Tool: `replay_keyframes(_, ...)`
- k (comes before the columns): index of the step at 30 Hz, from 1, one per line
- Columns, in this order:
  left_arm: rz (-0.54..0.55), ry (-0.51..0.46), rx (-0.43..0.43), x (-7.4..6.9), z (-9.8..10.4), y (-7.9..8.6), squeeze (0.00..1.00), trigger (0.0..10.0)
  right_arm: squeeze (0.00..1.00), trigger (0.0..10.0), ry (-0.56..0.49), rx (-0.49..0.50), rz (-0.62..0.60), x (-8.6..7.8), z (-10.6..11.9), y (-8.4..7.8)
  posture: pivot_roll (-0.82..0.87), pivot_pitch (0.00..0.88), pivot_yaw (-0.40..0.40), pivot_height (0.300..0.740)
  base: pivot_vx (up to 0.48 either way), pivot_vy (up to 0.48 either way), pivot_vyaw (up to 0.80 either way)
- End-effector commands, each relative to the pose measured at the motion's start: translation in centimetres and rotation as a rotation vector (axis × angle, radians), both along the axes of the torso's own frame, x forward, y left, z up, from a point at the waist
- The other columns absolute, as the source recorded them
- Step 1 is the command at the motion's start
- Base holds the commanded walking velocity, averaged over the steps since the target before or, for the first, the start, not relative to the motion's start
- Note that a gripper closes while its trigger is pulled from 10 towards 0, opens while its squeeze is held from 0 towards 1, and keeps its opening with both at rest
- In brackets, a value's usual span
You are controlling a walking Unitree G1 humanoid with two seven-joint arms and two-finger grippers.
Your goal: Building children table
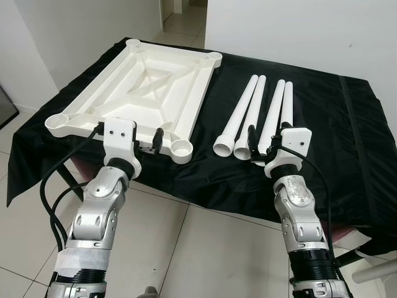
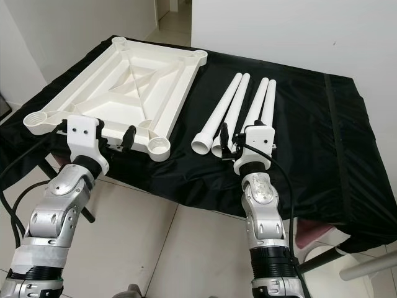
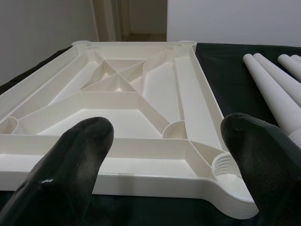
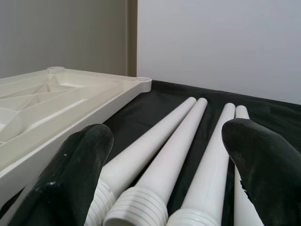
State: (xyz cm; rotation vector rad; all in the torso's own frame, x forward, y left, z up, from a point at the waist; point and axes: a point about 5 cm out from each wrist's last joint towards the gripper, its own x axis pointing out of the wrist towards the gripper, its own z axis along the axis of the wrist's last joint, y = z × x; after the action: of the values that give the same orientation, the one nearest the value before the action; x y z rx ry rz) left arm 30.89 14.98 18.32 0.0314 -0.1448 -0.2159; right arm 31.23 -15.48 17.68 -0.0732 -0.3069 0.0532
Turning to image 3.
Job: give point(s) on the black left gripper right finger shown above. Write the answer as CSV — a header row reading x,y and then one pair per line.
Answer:
x,y
270,176

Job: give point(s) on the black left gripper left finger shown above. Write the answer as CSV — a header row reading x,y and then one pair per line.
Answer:
x,y
58,176

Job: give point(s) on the white plastic table leg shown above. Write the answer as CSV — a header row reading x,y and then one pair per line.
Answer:
x,y
297,60
268,89
282,78
291,68

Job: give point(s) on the white plastic table top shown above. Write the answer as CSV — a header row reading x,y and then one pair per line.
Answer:
x,y
141,117

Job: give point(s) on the black table cloth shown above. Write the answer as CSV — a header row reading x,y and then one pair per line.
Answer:
x,y
230,82

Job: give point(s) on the white door frame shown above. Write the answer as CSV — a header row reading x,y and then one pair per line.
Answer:
x,y
110,18

